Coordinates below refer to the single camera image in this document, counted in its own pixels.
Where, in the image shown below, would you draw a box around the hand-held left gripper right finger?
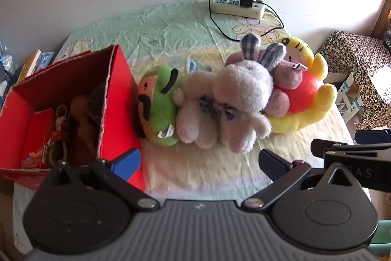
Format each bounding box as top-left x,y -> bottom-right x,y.
241,148 -> 358,210

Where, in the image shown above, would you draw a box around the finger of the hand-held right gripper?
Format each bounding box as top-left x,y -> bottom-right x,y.
356,129 -> 391,144
311,139 -> 356,159

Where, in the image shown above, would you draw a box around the yellow book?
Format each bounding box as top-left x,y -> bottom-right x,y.
17,49 -> 42,83

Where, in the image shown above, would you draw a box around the mauve brown plush toy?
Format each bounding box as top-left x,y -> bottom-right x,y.
226,51 -> 307,116

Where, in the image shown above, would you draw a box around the wooden furniture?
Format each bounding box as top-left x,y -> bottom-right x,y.
371,0 -> 391,44

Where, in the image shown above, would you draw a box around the white plush rabbit plaid ears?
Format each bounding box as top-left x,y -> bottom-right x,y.
212,33 -> 288,154

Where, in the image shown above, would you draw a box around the clear plastic bag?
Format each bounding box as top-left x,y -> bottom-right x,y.
0,41 -> 16,96

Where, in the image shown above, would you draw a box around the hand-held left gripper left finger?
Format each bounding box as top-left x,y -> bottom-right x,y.
50,148 -> 161,213

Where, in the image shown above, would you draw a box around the strap with keyring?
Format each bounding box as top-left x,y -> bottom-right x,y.
46,105 -> 73,165

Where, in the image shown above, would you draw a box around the red cardboard box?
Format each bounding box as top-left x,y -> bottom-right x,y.
0,44 -> 146,192

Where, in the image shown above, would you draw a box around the yellow tiger plush toy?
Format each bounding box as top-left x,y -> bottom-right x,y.
266,36 -> 338,135

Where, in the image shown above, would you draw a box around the green moustached plush toy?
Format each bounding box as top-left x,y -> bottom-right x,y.
136,65 -> 187,147

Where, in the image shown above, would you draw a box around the blue white carton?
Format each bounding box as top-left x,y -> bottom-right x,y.
328,71 -> 367,126

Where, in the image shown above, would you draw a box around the small red box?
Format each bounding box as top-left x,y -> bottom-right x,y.
20,110 -> 57,170

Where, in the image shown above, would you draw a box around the blue white paper packet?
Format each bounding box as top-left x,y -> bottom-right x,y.
36,51 -> 55,71

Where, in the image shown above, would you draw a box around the white power strip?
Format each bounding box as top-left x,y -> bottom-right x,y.
211,0 -> 266,19

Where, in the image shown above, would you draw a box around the brown gourd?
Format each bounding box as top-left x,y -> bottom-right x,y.
70,94 -> 98,155

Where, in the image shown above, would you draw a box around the thin black cable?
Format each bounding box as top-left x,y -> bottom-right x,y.
209,0 -> 284,42

